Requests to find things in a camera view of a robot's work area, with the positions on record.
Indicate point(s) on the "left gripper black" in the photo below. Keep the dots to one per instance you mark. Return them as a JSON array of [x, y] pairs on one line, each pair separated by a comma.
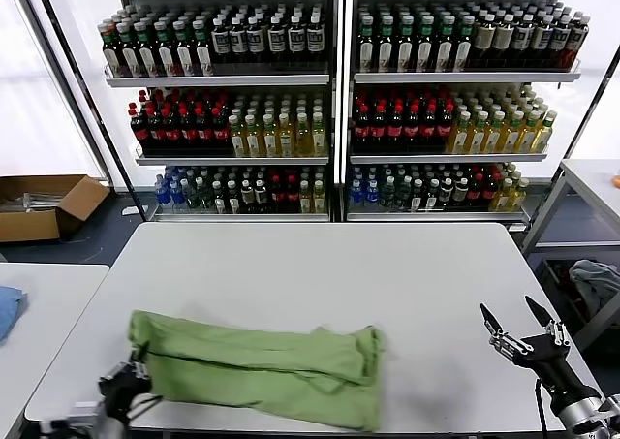
[[123, 393]]

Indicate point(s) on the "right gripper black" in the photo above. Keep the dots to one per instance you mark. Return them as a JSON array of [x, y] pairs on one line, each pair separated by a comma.
[[547, 361]]

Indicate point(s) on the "green polo shirt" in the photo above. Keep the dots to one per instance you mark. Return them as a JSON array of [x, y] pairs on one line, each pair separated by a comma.
[[252, 361]]

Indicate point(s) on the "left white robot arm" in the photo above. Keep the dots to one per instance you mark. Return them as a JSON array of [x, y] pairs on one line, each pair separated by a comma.
[[104, 429]]

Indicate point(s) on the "grey crumpled cloth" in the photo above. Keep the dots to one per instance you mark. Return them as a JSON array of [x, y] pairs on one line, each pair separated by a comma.
[[596, 284]]

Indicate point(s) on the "blue folded cloth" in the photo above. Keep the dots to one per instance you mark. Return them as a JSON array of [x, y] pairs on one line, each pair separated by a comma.
[[7, 313]]

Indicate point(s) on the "yellow juice bottle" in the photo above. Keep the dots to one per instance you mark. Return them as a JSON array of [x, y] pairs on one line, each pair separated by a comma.
[[512, 134], [319, 197], [503, 195], [319, 134], [495, 134], [287, 135], [460, 134], [254, 136], [530, 134], [237, 136], [545, 133], [270, 136], [305, 197], [518, 195], [303, 135], [477, 134]]

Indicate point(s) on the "small white floor object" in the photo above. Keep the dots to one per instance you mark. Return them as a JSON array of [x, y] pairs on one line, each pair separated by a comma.
[[130, 210]]

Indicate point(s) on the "red-cap cola bottle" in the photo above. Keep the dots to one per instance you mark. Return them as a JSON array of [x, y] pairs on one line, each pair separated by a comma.
[[379, 128], [139, 131], [171, 131], [362, 128], [204, 131], [490, 188], [155, 131], [277, 195], [446, 127], [396, 128], [413, 128], [292, 195], [476, 190], [187, 131], [221, 131], [430, 128]]

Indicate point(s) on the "small white-cap dark bottle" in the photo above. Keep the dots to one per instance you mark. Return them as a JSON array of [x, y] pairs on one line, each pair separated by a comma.
[[432, 195], [262, 196], [220, 197], [417, 195], [248, 196], [446, 192], [234, 197], [461, 192]]

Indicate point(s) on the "brown cardboard box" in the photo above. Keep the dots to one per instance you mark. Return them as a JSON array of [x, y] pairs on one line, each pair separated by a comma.
[[29, 226]]

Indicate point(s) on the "blue drink bottle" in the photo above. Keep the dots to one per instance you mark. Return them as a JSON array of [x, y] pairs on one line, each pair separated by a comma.
[[176, 193], [372, 193], [357, 193], [163, 193]]

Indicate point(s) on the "green clear water bottle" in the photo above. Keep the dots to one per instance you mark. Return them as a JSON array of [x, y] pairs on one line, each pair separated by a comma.
[[191, 195], [205, 196], [388, 192], [403, 193]]

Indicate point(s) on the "grey metal rods bundle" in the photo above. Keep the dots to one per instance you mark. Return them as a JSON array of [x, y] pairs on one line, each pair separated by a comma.
[[39, 200]]

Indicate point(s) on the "black slanted metal pole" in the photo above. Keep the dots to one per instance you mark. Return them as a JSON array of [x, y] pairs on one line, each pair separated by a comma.
[[72, 57], [594, 99]]

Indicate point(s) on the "white metal shelf unit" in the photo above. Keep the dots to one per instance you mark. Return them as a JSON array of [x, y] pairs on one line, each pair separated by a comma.
[[460, 77], [218, 80]]

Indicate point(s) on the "white-cap dark bottle blue label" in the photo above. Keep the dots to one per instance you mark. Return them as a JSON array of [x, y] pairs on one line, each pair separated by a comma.
[[276, 40], [238, 40], [220, 40], [542, 41], [576, 42], [523, 41], [296, 40], [256, 40], [560, 42], [316, 39]]

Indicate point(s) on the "white-cap dark bottle beige label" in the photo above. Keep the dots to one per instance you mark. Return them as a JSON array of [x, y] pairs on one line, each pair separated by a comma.
[[485, 40], [504, 40]]

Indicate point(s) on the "green-cap dark tea bottle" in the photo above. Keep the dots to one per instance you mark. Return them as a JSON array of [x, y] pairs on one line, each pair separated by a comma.
[[145, 50], [111, 51], [203, 49], [445, 44], [464, 44], [183, 49], [366, 44], [406, 44], [425, 44], [129, 51], [164, 49], [386, 44]]

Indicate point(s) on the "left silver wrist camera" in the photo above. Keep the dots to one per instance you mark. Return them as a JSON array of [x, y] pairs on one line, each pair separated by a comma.
[[82, 406]]

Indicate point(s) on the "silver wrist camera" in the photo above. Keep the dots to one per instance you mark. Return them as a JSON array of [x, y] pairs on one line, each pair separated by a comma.
[[82, 406], [611, 405]]

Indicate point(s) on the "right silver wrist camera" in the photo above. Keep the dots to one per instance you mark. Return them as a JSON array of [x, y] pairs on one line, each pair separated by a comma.
[[611, 405]]

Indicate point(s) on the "grey metal frame table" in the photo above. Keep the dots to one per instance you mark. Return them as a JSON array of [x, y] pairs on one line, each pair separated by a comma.
[[588, 177]]

